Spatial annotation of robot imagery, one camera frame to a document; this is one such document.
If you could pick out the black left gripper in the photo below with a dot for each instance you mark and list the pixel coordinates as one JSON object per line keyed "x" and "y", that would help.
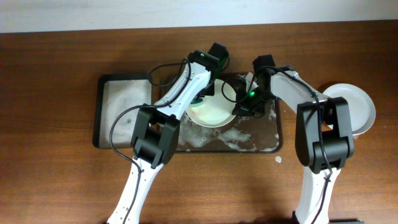
{"x": 204, "y": 92}

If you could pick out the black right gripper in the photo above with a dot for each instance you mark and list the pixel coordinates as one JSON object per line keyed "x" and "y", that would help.
{"x": 244, "y": 107}

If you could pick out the green yellow sponge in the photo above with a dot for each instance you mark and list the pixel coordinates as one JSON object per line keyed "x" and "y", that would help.
{"x": 196, "y": 102}

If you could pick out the cream plastic plate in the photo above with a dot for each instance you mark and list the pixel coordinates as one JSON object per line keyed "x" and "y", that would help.
{"x": 214, "y": 111}

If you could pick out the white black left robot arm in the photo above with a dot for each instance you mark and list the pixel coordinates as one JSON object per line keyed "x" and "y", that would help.
{"x": 156, "y": 131}

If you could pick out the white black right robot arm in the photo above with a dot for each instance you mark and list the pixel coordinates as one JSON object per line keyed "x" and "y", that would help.
{"x": 323, "y": 134}

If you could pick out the dark brown tray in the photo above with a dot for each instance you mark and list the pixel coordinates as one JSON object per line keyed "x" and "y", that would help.
{"x": 241, "y": 135}

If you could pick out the black soapy water tray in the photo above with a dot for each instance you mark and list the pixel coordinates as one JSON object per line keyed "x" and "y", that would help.
{"x": 115, "y": 94}

